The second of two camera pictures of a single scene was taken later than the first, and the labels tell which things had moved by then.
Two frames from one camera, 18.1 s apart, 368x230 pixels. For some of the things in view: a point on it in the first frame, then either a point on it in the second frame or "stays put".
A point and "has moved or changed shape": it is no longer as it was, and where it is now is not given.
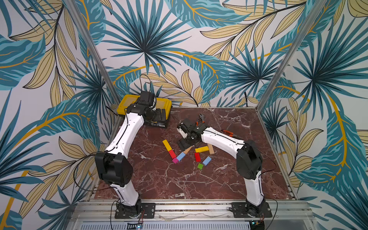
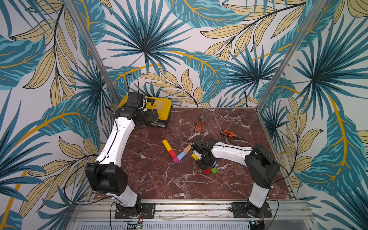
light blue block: x=181 y=156 stays put
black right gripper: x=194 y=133 -> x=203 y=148
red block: x=172 y=154 stays put
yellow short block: x=167 y=145 stays put
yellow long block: x=201 y=149 has moved or changed shape
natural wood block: x=186 y=151 stays put
